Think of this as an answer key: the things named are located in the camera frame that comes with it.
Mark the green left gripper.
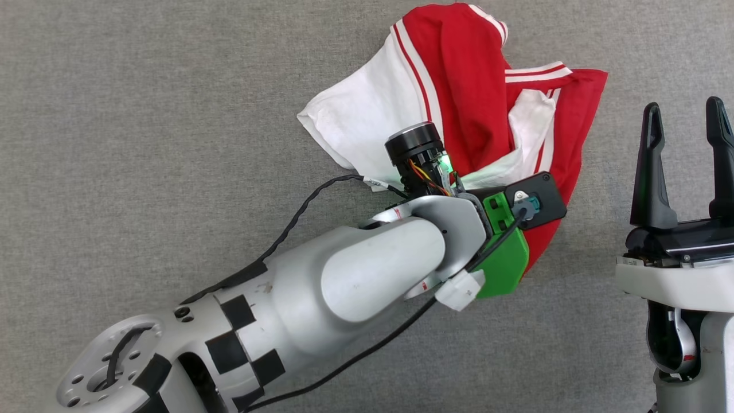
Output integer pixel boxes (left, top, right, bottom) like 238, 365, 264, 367
467, 192, 530, 299

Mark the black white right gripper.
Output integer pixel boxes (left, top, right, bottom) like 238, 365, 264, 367
615, 96, 734, 313

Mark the red and white t-shirt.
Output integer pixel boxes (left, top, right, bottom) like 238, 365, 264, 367
296, 3, 608, 275

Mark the smooth black cable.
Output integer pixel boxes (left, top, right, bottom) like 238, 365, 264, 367
244, 208, 527, 412

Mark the white cable clip block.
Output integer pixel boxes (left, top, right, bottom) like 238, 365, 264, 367
434, 270, 486, 312

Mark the braided black cable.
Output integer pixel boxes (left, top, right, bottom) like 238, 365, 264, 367
181, 174, 411, 305

